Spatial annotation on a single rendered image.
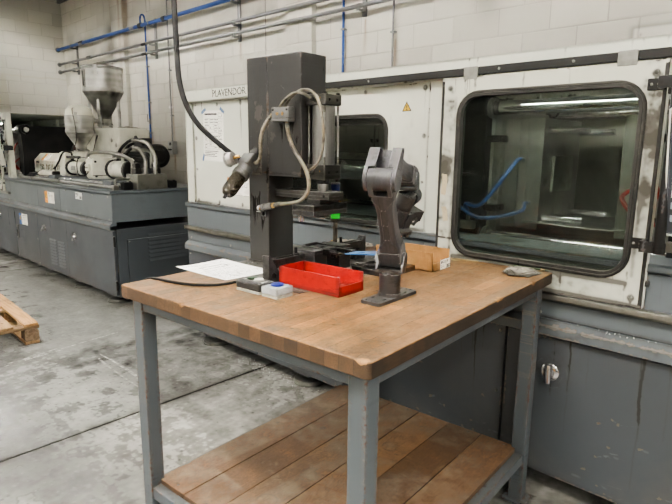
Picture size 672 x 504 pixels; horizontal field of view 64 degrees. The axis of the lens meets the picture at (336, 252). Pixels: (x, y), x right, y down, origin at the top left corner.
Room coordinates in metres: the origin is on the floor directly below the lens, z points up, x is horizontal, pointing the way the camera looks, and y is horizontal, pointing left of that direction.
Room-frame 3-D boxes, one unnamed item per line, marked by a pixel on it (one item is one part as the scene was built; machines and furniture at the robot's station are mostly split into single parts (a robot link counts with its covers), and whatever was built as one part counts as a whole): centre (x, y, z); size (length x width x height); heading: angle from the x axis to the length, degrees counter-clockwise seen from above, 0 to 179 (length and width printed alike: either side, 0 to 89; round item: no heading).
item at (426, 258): (2.02, -0.29, 0.93); 0.25 x 0.13 x 0.08; 50
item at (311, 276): (1.66, 0.05, 0.93); 0.25 x 0.12 x 0.06; 50
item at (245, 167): (2.00, 0.34, 1.25); 0.19 x 0.07 x 0.19; 140
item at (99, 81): (5.69, 2.39, 1.60); 2.54 x 0.84 x 1.26; 47
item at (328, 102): (1.92, 0.05, 1.37); 0.11 x 0.09 x 0.30; 140
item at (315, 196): (1.95, 0.11, 1.22); 0.26 x 0.18 x 0.30; 50
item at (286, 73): (2.00, 0.15, 1.44); 0.17 x 0.13 x 0.42; 50
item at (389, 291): (1.54, -0.16, 0.94); 0.20 x 0.07 x 0.08; 140
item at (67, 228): (6.61, 3.51, 0.49); 5.51 x 1.02 x 0.97; 47
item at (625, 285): (1.96, -0.72, 1.21); 0.86 x 0.10 x 0.79; 47
